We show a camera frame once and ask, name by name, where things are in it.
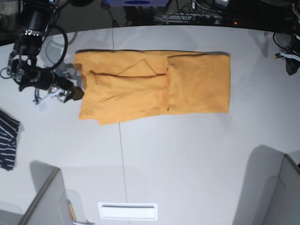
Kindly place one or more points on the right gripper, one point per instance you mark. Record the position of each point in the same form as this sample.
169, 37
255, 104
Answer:
64, 88

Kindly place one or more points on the orange yellow T-shirt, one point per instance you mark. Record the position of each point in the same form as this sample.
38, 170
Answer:
126, 85

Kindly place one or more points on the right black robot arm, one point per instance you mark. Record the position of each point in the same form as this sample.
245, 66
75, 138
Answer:
36, 18

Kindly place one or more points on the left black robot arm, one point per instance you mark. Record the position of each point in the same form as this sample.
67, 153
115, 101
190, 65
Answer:
291, 52

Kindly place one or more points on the navy white striped garment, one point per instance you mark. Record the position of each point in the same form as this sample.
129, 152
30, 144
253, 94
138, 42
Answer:
9, 129

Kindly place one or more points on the grey bin left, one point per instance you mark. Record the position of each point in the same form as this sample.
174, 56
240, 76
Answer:
52, 205

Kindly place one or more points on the grey bin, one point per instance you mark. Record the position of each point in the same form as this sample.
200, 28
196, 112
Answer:
52, 205
280, 199

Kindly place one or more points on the white label plate on table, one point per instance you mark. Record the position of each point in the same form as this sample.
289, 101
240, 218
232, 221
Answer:
128, 211

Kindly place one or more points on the grey bin right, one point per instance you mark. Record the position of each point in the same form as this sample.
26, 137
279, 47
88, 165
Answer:
280, 199

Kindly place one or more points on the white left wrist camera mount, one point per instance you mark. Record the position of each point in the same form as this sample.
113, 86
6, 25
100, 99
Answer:
287, 55

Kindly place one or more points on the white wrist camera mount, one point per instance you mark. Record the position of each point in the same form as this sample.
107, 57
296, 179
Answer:
287, 55
47, 99

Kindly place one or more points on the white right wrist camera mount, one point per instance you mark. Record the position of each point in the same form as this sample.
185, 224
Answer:
47, 99

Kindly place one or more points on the power strip with cables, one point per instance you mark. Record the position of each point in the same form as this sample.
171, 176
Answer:
188, 19

